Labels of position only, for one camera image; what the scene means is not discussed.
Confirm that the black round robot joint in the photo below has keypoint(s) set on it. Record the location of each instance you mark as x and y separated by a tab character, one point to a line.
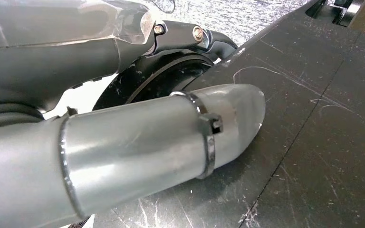
157	78

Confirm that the black scratched robot leg panel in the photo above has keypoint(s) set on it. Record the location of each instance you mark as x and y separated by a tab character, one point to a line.
295	157

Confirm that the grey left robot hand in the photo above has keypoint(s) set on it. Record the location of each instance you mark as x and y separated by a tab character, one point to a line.
44	47

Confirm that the black robot leg linkage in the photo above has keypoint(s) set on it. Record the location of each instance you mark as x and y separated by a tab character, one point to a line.
343	12

